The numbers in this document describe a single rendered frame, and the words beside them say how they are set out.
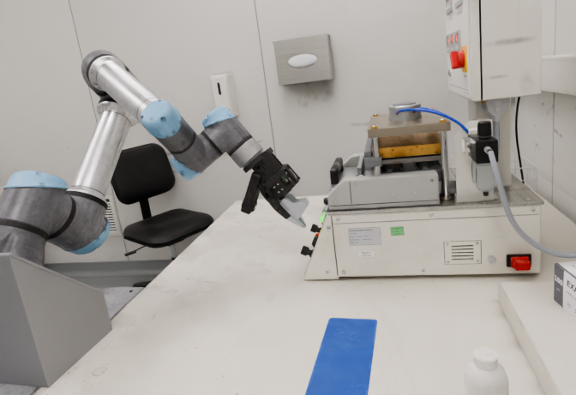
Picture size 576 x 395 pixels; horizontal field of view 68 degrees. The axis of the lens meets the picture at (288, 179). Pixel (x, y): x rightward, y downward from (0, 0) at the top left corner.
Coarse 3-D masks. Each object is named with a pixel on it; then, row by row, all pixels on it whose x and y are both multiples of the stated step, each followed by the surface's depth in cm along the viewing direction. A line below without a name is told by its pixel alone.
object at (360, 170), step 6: (360, 156) 120; (360, 162) 112; (348, 168) 125; (354, 168) 124; (360, 168) 107; (372, 168) 121; (342, 174) 119; (348, 174) 118; (354, 174) 117; (360, 174) 107; (366, 174) 115; (450, 174) 105; (438, 180) 101; (450, 180) 100; (450, 186) 100; (450, 192) 100
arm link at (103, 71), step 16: (96, 64) 109; (112, 64) 109; (96, 80) 109; (112, 80) 104; (128, 80) 103; (112, 96) 105; (128, 96) 99; (144, 96) 98; (144, 112) 92; (160, 112) 90; (176, 112) 92; (160, 128) 90; (176, 128) 92; (176, 144) 95; (192, 144) 98
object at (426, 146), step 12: (384, 144) 106; (396, 144) 104; (408, 144) 102; (420, 144) 100; (432, 144) 99; (384, 156) 102; (396, 156) 102; (408, 156) 101; (420, 156) 101; (432, 156) 100
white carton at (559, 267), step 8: (560, 264) 76; (568, 264) 76; (560, 272) 75; (568, 272) 73; (560, 280) 76; (568, 280) 73; (560, 288) 76; (568, 288) 73; (560, 296) 76; (568, 296) 73; (560, 304) 77; (568, 304) 74; (568, 312) 74
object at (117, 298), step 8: (96, 288) 119; (104, 288) 119; (112, 288) 118; (120, 288) 117; (128, 288) 117; (136, 288) 116; (112, 296) 113; (120, 296) 112; (128, 296) 112; (112, 304) 109; (120, 304) 108; (112, 312) 105; (0, 384) 83; (8, 384) 82; (0, 392) 80; (8, 392) 80; (16, 392) 80; (24, 392) 79; (32, 392) 79
